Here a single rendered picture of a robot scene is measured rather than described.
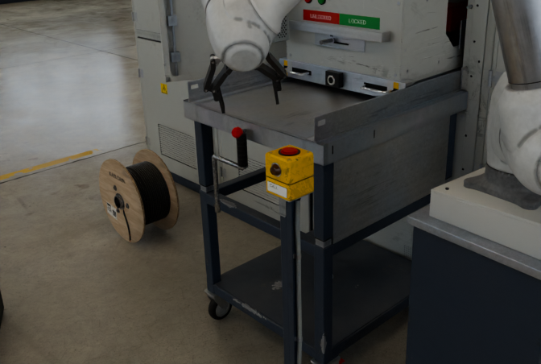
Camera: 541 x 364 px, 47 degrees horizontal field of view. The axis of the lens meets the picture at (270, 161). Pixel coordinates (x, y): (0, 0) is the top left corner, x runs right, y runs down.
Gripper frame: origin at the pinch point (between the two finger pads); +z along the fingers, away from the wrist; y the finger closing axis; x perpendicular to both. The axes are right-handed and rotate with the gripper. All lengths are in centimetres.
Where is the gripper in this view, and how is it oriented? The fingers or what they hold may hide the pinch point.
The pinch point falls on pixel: (249, 101)
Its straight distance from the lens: 155.0
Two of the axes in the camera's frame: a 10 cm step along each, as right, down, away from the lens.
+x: 0.9, 7.4, -6.7
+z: 1.3, 6.5, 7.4
